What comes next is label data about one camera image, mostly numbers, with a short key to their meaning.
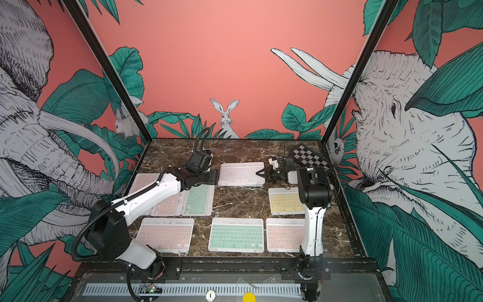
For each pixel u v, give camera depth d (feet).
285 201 3.06
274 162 3.32
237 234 2.73
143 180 3.31
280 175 3.03
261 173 3.30
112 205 1.47
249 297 2.26
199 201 3.06
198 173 2.12
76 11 2.29
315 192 1.92
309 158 3.53
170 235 2.69
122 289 2.30
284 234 2.75
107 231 1.38
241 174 3.33
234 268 2.48
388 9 2.26
